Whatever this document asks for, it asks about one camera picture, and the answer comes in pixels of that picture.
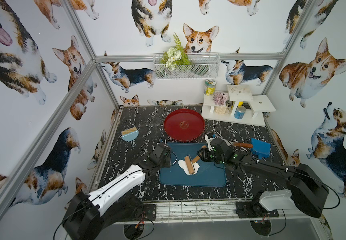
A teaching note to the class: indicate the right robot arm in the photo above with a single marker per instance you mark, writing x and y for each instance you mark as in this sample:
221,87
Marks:
304,189

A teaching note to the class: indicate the teal plastic tray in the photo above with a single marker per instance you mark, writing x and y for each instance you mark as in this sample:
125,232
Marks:
207,176

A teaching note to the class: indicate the white tiered shelf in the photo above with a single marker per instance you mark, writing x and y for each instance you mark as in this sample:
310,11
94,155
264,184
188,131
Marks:
255,106

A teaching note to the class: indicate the pink flower decoration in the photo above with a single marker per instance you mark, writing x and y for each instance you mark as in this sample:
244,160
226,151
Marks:
221,98

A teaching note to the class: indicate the wooden double roller pin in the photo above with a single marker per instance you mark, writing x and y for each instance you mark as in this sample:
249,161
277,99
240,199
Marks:
191,157

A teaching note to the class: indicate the light blue hand brush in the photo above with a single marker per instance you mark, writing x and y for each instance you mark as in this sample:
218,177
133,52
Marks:
130,135

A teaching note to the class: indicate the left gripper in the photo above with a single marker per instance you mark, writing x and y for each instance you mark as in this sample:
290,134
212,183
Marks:
164,149

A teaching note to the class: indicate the white dough piece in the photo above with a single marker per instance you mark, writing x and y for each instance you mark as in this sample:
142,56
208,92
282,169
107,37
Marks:
183,165

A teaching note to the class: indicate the artificial green white flowers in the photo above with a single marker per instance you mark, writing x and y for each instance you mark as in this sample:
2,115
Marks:
175,56

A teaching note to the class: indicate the blue can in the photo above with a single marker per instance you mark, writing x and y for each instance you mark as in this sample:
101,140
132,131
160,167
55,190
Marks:
240,112

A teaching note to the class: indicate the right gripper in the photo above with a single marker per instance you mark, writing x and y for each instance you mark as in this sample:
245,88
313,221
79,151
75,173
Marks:
208,153

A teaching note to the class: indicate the round metal cutter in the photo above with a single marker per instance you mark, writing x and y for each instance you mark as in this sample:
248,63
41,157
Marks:
174,158

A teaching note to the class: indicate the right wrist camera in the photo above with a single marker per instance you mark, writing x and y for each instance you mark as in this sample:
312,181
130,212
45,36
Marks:
209,137

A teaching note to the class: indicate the yellow sunflower seed can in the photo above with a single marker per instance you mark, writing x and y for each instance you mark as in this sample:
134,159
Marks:
210,87

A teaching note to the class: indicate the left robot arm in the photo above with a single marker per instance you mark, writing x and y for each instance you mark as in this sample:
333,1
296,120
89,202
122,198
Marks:
88,214

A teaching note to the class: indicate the metal dough scraper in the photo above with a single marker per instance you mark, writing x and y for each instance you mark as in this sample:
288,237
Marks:
236,144

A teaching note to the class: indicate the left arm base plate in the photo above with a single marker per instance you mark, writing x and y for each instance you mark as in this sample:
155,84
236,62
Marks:
142,213

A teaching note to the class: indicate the white wire wall basket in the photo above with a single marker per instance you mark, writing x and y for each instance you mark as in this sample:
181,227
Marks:
203,66

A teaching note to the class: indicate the red round tray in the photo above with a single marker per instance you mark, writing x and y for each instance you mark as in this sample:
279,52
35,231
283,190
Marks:
184,125

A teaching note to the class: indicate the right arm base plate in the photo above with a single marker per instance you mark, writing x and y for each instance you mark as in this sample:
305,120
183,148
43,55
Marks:
253,210

